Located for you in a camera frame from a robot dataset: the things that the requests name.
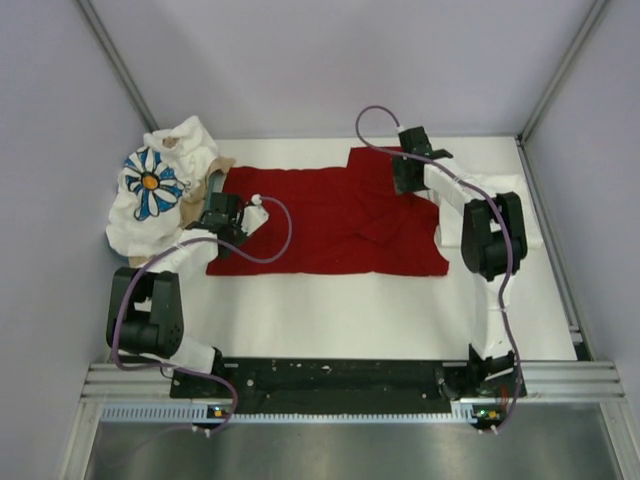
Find grey slotted cable duct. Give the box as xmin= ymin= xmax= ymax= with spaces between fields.
xmin=100 ymin=402 xmax=501 ymax=426

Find right aluminium frame post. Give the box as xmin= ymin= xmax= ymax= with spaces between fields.
xmin=517 ymin=0 xmax=611 ymax=145

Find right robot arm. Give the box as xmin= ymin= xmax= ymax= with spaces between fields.
xmin=392 ymin=127 xmax=528 ymax=402

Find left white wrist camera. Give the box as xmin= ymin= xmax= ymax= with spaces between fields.
xmin=241 ymin=194 xmax=269 ymax=237

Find left aluminium frame post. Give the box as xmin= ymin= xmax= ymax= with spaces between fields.
xmin=73 ymin=0 xmax=159 ymax=132

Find folded white t shirt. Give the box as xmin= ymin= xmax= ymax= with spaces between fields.
xmin=435 ymin=174 xmax=544 ymax=249

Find white flower print t shirt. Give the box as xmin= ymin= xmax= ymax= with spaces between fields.
xmin=106 ymin=147 xmax=192 ymax=257

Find purple cable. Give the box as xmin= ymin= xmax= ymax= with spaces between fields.
xmin=354 ymin=105 xmax=525 ymax=435
xmin=110 ymin=195 xmax=294 ymax=431

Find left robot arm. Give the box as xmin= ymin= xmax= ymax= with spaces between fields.
xmin=106 ymin=193 xmax=247 ymax=397

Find tan t shirt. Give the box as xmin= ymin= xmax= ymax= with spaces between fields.
xmin=126 ymin=131 xmax=235 ymax=267

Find teal plastic bin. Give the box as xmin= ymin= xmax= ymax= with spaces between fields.
xmin=108 ymin=167 xmax=226 ymax=264

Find red t shirt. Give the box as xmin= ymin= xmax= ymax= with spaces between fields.
xmin=206 ymin=147 xmax=449 ymax=277

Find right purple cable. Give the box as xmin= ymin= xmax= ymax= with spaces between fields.
xmin=354 ymin=105 xmax=525 ymax=435

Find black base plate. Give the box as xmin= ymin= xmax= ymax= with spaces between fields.
xmin=170 ymin=357 xmax=526 ymax=415

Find white crumpled t shirt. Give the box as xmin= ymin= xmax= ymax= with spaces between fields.
xmin=143 ymin=115 xmax=219 ymax=189

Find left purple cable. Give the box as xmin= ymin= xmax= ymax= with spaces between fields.
xmin=110 ymin=195 xmax=294 ymax=431

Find aluminium frame post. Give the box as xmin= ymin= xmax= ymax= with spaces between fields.
xmin=517 ymin=0 xmax=611 ymax=145
xmin=73 ymin=0 xmax=159 ymax=132

